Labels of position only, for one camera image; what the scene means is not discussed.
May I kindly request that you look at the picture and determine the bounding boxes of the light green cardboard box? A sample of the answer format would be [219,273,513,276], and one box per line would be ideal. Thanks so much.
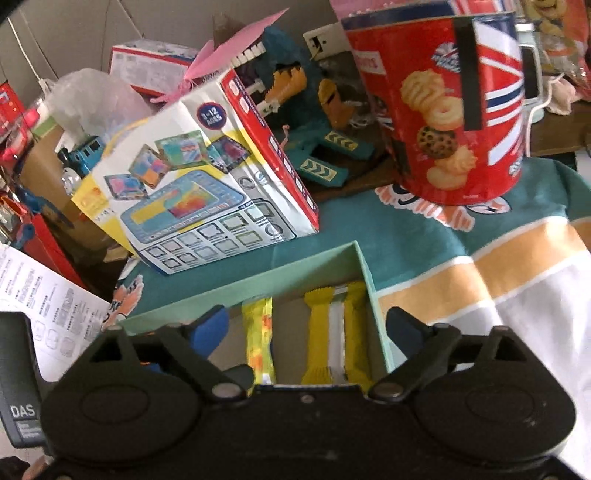
[122,240,395,388]

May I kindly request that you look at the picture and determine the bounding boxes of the blue toy train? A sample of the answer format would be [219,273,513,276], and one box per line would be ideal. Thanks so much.
[58,136,114,185]

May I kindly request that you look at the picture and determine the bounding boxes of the white yellow toy box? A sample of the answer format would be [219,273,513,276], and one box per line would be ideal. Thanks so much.
[71,69,320,276]

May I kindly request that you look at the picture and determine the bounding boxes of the red toy car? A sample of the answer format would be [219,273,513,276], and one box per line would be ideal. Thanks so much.
[0,106,47,162]

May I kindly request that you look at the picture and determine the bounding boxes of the pale green kettle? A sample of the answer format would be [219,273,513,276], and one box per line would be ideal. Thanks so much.
[515,21,555,123]

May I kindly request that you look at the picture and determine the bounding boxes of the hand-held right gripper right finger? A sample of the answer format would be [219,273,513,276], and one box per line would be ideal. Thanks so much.
[368,305,525,402]

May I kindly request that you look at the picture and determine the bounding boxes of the red plastic bin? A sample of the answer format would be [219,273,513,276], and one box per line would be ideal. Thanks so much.
[18,212,88,291]

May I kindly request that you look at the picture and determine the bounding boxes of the white instruction sheet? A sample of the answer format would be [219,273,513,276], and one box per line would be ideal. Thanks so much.
[0,244,114,384]

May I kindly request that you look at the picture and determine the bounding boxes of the brown cardboard box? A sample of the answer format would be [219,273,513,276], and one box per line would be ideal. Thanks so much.
[18,124,121,250]

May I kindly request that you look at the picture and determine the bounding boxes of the cookie snack bag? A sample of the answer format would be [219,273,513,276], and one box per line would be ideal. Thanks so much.
[517,0,591,88]

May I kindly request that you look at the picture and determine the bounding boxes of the red white carton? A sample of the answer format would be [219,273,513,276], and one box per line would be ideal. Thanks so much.
[109,41,204,97]

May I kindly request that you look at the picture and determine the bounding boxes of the pink plush toy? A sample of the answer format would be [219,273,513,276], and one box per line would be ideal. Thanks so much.
[549,76,583,116]

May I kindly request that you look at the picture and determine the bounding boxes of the clear plastic bag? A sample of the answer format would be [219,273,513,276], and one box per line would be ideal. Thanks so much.
[44,68,153,139]

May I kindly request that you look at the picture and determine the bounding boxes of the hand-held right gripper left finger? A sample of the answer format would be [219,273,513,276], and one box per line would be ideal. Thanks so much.
[85,305,256,401]

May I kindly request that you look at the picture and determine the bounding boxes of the yellow white snack packet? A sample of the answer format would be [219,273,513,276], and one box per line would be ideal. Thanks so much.
[301,281,373,393]

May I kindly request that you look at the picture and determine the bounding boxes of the red cookie tin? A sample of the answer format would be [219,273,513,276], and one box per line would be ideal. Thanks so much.
[342,11,527,206]

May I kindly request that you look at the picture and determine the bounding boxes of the yellow orange snack packet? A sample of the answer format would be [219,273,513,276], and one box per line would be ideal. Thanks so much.
[241,298,279,387]

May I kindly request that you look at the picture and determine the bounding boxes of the white wall outlet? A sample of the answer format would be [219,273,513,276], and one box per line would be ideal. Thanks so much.
[302,21,354,61]

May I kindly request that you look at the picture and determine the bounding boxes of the red gift box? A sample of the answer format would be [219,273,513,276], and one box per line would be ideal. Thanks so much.
[0,80,28,134]

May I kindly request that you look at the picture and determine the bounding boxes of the white cable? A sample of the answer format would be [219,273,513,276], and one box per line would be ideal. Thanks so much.
[14,28,52,93]

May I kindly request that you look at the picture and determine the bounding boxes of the pink paper bow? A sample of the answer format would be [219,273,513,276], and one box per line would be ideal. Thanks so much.
[150,9,289,104]

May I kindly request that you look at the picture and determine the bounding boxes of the teal dinosaur toy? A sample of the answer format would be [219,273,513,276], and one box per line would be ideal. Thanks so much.
[231,25,384,188]

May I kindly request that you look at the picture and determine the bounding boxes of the teal printed tablecloth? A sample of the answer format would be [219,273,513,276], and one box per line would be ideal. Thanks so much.
[106,157,591,416]

